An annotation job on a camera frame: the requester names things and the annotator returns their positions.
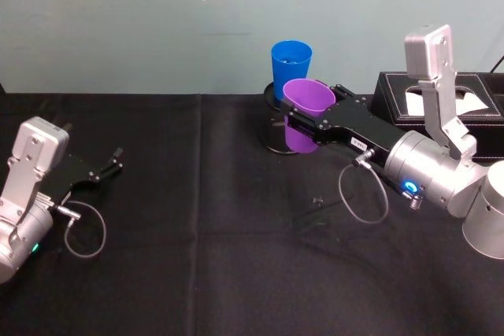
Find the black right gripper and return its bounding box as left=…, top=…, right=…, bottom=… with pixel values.
left=280, top=79, right=407, bottom=168

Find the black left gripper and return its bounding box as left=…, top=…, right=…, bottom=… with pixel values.
left=41, top=148, right=124, bottom=205

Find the purple plastic cup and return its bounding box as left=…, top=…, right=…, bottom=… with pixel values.
left=282, top=78, right=337, bottom=155

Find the blue plastic cup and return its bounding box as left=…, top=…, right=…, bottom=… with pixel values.
left=270, top=39, right=313, bottom=103

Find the black round cup stand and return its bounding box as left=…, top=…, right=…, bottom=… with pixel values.
left=258, top=80, right=321, bottom=155

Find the black stitched tissue box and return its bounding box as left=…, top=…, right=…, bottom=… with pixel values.
left=370, top=71, right=504, bottom=164

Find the white paper tissue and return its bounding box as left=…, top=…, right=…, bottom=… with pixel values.
left=405, top=89, right=490, bottom=117

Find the black table cloth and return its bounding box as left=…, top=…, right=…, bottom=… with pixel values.
left=0, top=91, right=504, bottom=336

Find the thin grey left gripper cable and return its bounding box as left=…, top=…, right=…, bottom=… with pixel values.
left=57, top=201, right=108, bottom=260

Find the thin grey gripper cable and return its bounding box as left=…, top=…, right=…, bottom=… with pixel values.
left=57, top=201, right=108, bottom=260
left=339, top=152, right=391, bottom=226

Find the thin grey right gripper cable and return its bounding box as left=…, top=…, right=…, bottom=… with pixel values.
left=339, top=152, right=391, bottom=226

